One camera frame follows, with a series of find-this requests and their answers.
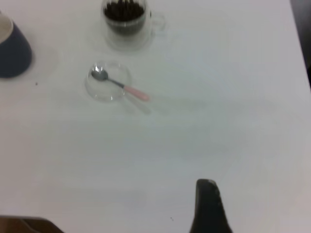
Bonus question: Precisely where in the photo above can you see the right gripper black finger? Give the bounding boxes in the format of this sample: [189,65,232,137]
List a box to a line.
[189,179,233,233]

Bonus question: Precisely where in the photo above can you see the metal spoon with pink handle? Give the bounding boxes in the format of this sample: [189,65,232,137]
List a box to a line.
[91,69,149,100]

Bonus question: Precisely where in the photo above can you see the dark blue ceramic mug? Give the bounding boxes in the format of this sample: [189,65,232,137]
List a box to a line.
[0,11,33,78]

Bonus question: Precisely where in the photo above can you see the dark roasted coffee beans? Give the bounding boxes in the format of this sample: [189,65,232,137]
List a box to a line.
[104,0,144,34]

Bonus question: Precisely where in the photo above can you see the clear glass saucer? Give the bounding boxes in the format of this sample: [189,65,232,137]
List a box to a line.
[85,60,133,102]

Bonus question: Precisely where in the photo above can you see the clear glass cup with handle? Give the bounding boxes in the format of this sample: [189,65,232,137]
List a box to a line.
[101,0,167,51]

